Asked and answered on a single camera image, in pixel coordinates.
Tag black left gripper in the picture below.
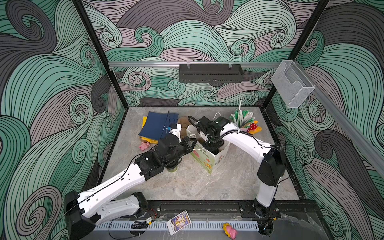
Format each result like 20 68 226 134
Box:
162 136 197 168

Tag white paper takeout bag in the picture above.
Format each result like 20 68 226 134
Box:
187 116 231 174

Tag green paper coffee cup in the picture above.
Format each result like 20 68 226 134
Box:
167 167 178 173

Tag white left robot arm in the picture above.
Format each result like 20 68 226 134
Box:
65 135 197 240

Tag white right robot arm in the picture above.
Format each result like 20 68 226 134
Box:
197 117 286 217

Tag brown cup sleeve pile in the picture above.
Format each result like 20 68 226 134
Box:
178 117 191 130

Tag navy blue napkin stack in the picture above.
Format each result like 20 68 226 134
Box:
139 112 179 141

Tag wrapped straws bundle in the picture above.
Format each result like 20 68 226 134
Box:
230 99 255 129

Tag red yellow plush toy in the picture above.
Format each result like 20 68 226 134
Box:
247 121 262 135

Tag pink squishy toy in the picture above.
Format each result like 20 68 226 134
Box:
139 142 151 151

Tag colourful picture card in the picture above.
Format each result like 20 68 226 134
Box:
167 210 192 236

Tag pink yellow toy figure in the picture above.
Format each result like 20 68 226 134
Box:
223 223 238 240

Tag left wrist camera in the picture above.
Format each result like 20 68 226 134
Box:
167 123 182 142

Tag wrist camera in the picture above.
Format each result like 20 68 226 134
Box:
167 123 182 142
197 117 214 142

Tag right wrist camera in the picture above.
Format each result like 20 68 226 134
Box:
197 117 214 142

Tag black wall shelf tray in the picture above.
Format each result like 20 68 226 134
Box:
179 65 244 84

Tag aluminium wall rail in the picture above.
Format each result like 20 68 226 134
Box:
108 61 280 69

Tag clear acrylic wall holder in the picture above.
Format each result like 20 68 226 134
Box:
271 60 315 109

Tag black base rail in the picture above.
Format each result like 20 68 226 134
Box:
145 200 319 220

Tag white slotted cable duct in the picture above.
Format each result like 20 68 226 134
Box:
95 220 260 232

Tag black corner frame post right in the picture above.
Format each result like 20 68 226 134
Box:
261 0 330 109

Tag black corner frame post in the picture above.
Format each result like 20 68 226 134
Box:
72 0 129 111
261 0 330 109

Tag black corner frame post left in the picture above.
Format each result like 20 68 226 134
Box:
72 0 129 111

